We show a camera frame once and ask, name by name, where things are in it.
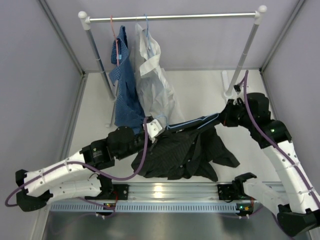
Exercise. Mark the white shirt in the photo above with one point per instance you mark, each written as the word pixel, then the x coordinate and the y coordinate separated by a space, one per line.
pixel 156 95

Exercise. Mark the silver clothes rack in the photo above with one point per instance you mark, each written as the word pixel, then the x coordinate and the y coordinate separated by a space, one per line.
pixel 112 89

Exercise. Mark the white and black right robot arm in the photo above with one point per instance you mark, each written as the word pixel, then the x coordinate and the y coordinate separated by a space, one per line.
pixel 299 210

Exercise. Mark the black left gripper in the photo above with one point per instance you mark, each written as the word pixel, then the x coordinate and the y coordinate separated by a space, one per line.
pixel 151 145

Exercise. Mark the light blue wire hanger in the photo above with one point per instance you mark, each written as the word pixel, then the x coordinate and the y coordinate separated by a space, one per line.
pixel 185 122

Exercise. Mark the blue slotted cable duct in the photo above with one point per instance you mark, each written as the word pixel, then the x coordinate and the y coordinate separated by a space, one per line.
pixel 149 207

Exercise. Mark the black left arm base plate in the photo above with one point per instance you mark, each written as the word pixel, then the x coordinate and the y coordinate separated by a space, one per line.
pixel 115 192

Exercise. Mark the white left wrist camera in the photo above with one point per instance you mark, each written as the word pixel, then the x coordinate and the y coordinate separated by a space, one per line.
pixel 152 124

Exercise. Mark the blue checkered shirt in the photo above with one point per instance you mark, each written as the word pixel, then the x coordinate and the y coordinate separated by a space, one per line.
pixel 128 110

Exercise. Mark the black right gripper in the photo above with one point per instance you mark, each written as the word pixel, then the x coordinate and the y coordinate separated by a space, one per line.
pixel 225 117

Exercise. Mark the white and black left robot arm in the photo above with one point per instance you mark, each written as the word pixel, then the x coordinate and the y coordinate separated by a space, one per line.
pixel 82 174

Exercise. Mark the black pinstriped shirt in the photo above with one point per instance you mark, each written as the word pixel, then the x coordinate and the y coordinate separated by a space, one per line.
pixel 186 153

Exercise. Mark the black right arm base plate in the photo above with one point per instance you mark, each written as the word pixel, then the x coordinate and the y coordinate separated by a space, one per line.
pixel 230 192

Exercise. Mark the pink wire hanger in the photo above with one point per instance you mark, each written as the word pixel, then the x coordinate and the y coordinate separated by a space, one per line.
pixel 114 40

